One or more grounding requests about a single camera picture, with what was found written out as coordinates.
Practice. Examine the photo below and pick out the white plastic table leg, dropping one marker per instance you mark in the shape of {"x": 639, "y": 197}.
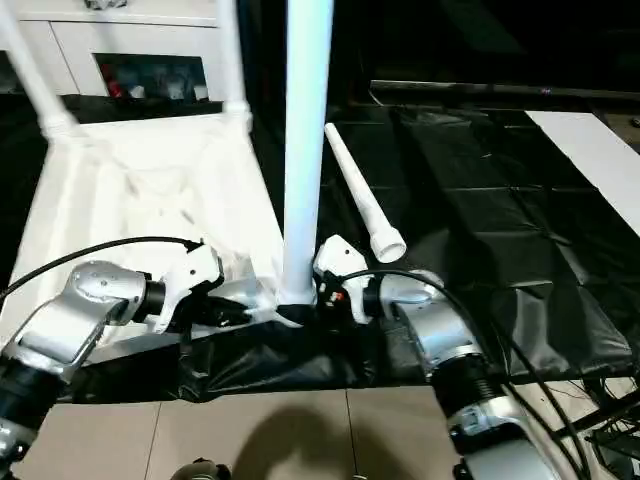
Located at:
{"x": 232, "y": 60}
{"x": 35, "y": 80}
{"x": 305, "y": 150}
{"x": 360, "y": 190}

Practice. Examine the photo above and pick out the white plastic table top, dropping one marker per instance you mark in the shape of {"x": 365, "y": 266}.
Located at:
{"x": 150, "y": 170}

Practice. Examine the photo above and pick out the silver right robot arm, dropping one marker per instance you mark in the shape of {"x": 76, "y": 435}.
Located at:
{"x": 440, "y": 340}

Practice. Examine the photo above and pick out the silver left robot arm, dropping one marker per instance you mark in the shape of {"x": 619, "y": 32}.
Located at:
{"x": 75, "y": 310}

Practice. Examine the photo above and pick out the dark grey rounded object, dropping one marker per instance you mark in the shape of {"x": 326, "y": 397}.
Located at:
{"x": 200, "y": 471}

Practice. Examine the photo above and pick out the black plastic mat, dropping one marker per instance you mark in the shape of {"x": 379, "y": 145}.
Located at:
{"x": 480, "y": 250}

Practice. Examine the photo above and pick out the white glass-door cabinet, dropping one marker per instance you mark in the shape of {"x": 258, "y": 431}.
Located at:
{"x": 130, "y": 40}

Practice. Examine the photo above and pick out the white flat board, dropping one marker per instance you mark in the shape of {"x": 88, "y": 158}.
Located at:
{"x": 590, "y": 155}

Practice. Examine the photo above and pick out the crumpled grey object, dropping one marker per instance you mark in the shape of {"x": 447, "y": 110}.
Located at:
{"x": 105, "y": 4}

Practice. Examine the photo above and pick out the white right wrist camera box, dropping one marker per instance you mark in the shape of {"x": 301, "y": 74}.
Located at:
{"x": 342, "y": 262}

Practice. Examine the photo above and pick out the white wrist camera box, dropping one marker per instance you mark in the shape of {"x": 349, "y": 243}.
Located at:
{"x": 342, "y": 262}
{"x": 190, "y": 275}

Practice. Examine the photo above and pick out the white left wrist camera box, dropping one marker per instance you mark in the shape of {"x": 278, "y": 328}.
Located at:
{"x": 190, "y": 275}

